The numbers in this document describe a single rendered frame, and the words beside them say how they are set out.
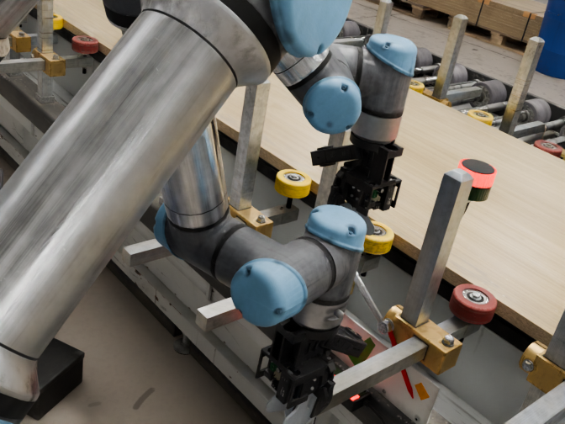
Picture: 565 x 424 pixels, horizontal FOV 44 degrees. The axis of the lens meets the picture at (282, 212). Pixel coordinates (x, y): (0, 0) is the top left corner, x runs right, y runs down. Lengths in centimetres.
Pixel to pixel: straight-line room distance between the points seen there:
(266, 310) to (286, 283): 4
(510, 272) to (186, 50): 105
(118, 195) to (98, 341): 199
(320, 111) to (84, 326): 174
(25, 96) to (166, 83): 196
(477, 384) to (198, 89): 112
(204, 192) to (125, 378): 159
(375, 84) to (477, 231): 59
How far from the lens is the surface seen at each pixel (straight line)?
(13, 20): 109
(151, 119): 47
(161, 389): 229
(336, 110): 90
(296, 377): 94
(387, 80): 106
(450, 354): 123
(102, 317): 255
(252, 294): 78
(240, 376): 213
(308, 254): 81
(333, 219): 85
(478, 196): 116
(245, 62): 50
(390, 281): 156
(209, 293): 175
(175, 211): 81
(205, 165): 76
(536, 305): 137
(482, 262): 144
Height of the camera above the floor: 158
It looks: 28 degrees down
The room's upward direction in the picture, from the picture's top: 11 degrees clockwise
